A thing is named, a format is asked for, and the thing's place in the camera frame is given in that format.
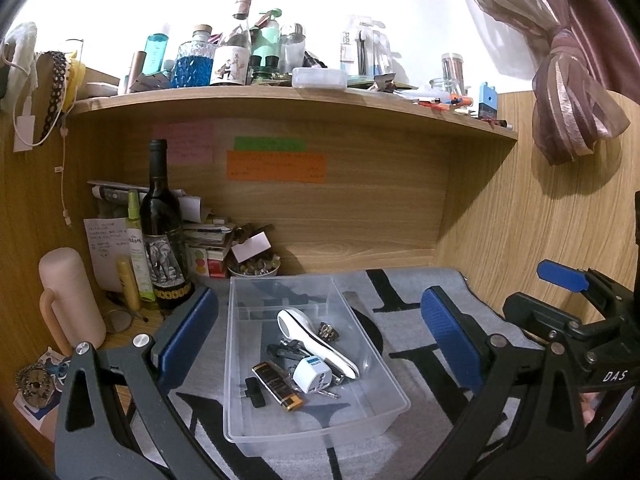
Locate black white lace band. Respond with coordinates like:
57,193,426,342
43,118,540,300
37,50,71,142

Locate rolled newspaper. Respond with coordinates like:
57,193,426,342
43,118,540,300
87,180,208,223

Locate white compact case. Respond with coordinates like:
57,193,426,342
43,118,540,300
85,81,121,99

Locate black gold lighter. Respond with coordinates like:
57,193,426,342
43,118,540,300
251,362,303,413

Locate clear bottle illustrated label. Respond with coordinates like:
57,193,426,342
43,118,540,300
210,0,252,86

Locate white handheld device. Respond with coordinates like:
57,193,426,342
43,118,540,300
276,308,360,380

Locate white bowl of pins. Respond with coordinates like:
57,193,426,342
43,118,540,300
227,259,282,279

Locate white fluffy cloth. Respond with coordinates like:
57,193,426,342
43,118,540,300
2,22,39,111

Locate pink sticky note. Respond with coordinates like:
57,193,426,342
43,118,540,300
152,121,215,166

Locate pink tumbler with handle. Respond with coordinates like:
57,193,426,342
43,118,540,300
39,248,107,356

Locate white hanging cable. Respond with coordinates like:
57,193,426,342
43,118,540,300
56,110,74,229

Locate mauve sheer curtain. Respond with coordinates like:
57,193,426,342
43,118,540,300
445,0,632,167

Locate yellow tube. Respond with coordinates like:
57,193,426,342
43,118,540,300
116,256,143,311

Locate stack of booklets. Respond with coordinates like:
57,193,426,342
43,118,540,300
182,220,236,278

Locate white card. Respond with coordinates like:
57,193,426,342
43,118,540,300
231,234,272,263

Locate white handwritten note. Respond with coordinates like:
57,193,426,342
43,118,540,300
83,217,128,293

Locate blue stamp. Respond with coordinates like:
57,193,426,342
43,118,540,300
477,82,499,121

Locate mint pump bottle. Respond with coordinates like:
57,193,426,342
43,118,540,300
250,7,282,68

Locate dark wine bottle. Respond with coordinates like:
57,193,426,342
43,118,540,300
139,139,196,311

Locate blue liquid glass bottle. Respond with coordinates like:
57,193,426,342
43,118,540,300
171,25,217,88

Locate wooden shelf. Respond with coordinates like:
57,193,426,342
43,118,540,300
67,82,519,147

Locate blue character sticker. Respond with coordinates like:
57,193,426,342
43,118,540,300
37,350,71,377

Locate gear-shaped metal ornament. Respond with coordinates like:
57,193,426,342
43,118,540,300
15,365,53,404

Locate red white box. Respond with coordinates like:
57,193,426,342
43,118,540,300
187,245,227,279

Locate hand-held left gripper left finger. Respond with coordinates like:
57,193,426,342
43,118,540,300
52,286,236,480

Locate clear plastic bin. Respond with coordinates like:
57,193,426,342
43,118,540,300
222,274,412,458

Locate white plug adapter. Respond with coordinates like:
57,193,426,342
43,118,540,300
291,355,332,394

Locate clear plastic box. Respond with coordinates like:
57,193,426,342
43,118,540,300
291,66,348,90

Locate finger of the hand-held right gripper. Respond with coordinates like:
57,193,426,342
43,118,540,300
502,291,584,344
536,259,616,321

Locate grey mat with black letters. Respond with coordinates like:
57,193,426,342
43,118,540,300
165,268,546,480

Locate orange sticky note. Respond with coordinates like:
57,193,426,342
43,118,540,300
226,150,328,184

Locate blister pack of tools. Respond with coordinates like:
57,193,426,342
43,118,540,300
340,16,375,77

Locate green spray bottle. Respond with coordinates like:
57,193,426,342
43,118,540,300
126,190,156,303

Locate silver metal tube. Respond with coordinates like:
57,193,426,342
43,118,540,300
266,340,307,362

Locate white charger with cable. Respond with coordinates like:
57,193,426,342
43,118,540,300
12,75,66,153

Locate teal liquid bottle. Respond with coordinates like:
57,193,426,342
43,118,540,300
145,25,173,76

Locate green sticky note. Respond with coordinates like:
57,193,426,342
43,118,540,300
233,136,306,152

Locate glass jar pink sticks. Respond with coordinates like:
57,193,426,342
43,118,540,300
441,52,466,97

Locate yellow cloth item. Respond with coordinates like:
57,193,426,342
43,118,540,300
65,57,87,107

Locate small round mirror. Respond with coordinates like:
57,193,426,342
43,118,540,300
104,310,133,334

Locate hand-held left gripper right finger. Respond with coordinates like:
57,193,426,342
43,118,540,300
415,285,587,480

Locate clear bottle silver cap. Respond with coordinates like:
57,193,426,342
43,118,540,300
280,23,307,76

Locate pink tube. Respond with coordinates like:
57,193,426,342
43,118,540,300
127,51,146,93

